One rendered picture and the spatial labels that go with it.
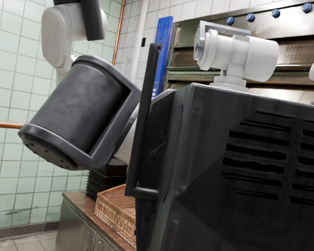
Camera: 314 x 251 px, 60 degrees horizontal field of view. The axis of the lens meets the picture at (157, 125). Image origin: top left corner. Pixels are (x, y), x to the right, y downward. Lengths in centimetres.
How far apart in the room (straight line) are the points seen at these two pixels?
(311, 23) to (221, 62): 129
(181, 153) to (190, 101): 4
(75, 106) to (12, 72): 225
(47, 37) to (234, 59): 35
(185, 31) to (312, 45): 98
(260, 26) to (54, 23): 146
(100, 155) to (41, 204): 257
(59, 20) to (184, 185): 40
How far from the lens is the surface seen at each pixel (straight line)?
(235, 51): 44
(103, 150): 37
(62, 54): 56
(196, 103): 23
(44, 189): 287
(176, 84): 217
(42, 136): 35
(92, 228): 197
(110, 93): 39
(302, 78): 161
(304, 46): 168
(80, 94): 37
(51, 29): 56
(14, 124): 138
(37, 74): 265
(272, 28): 180
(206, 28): 48
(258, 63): 45
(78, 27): 56
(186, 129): 23
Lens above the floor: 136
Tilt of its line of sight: 3 degrees down
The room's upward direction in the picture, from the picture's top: 10 degrees clockwise
